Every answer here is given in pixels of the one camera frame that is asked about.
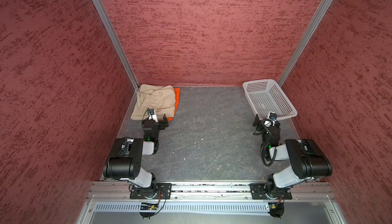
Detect left controller board with wires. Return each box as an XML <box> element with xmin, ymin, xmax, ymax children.
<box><xmin>139</xmin><ymin>189</ymin><xmax>167</xmax><ymax>219</ymax></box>

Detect orange shorts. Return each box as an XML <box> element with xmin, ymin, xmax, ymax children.
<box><xmin>167</xmin><ymin>88</ymin><xmax>181</xmax><ymax>121</ymax></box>

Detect beige shorts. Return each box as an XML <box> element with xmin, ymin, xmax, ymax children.
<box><xmin>131</xmin><ymin>84</ymin><xmax>176</xmax><ymax>120</ymax></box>

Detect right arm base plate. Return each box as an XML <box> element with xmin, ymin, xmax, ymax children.
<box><xmin>249</xmin><ymin>183</ymin><xmax>293</xmax><ymax>201</ymax></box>

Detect controller board with wires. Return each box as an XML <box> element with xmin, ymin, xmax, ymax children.
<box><xmin>139</xmin><ymin>189</ymin><xmax>167</xmax><ymax>219</ymax></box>
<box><xmin>268</xmin><ymin>196</ymin><xmax>285</xmax><ymax>219</ymax></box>

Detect white slotted cable duct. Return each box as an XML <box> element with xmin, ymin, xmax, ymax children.
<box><xmin>94</xmin><ymin>202</ymin><xmax>269</xmax><ymax>215</ymax></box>

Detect right controller board with wires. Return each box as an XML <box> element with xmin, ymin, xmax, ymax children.
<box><xmin>268</xmin><ymin>196</ymin><xmax>285</xmax><ymax>219</ymax></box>

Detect right corner aluminium post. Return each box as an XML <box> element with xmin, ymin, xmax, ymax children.
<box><xmin>278</xmin><ymin>0</ymin><xmax>333</xmax><ymax>87</ymax></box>

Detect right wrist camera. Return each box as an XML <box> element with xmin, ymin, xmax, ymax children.
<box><xmin>264</xmin><ymin>112</ymin><xmax>279</xmax><ymax>128</ymax></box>

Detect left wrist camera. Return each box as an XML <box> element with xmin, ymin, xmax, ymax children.
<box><xmin>146</xmin><ymin>108</ymin><xmax>158</xmax><ymax>122</ymax></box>

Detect left corner aluminium post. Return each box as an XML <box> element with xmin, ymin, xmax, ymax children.
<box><xmin>92</xmin><ymin>0</ymin><xmax>139</xmax><ymax>90</ymax></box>

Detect aluminium mounting rail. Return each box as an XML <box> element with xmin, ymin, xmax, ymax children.
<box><xmin>87</xmin><ymin>181</ymin><xmax>336</xmax><ymax>203</ymax></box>

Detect white plastic laundry basket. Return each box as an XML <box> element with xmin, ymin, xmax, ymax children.
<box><xmin>243</xmin><ymin>79</ymin><xmax>298</xmax><ymax>121</ymax></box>

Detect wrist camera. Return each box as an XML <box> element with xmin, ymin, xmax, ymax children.
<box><xmin>146</xmin><ymin>108</ymin><xmax>158</xmax><ymax>122</ymax></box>
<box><xmin>264</xmin><ymin>112</ymin><xmax>279</xmax><ymax>128</ymax></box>

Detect corner aluminium post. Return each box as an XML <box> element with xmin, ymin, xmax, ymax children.
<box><xmin>92</xmin><ymin>0</ymin><xmax>139</xmax><ymax>90</ymax></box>
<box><xmin>278</xmin><ymin>0</ymin><xmax>333</xmax><ymax>87</ymax></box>

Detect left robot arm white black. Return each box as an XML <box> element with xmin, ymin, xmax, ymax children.
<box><xmin>103</xmin><ymin>115</ymin><xmax>172</xmax><ymax>199</ymax></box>

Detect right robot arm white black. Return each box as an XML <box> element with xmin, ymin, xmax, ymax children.
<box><xmin>249</xmin><ymin>113</ymin><xmax>332</xmax><ymax>201</ymax></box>

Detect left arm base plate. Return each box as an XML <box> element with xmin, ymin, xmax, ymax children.
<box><xmin>129</xmin><ymin>182</ymin><xmax>172</xmax><ymax>200</ymax></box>

